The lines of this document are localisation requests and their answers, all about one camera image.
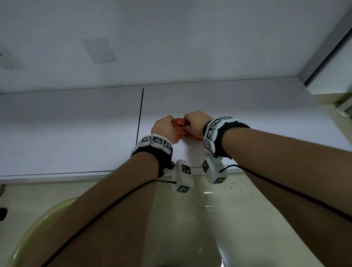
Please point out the white wall socket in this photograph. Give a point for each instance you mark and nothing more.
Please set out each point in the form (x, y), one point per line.
(7, 59)

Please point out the red cleaning cloth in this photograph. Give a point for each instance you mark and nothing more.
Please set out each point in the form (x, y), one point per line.
(180, 129)

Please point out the white metal storage rack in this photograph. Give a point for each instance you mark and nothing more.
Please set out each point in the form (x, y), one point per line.
(345, 107)

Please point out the black wristband with markers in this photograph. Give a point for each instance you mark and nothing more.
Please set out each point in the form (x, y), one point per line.
(154, 152)
(220, 134)

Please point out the black right wristband with markers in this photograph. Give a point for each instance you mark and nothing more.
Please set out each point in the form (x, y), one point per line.
(220, 134)

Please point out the white metal shelf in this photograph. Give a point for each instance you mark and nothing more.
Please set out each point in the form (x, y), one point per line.
(68, 132)

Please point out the blank white wall plate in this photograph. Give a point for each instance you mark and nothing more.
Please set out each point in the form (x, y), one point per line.
(99, 51)

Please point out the person's right hand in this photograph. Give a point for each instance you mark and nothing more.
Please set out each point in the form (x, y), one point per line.
(196, 123)

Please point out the person's left hand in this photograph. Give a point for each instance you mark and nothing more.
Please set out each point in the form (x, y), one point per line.
(165, 128)

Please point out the person's right forearm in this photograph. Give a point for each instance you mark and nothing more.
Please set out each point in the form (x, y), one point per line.
(288, 181)

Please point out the black plastic stool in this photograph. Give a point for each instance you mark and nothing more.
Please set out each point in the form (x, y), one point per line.
(2, 214)

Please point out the yellow plastic basin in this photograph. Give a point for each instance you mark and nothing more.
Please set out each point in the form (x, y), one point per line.
(27, 236)

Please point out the black left wristband with markers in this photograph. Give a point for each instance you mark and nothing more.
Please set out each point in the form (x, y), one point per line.
(154, 152)

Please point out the person's left forearm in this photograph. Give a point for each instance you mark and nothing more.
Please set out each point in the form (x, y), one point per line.
(96, 214)

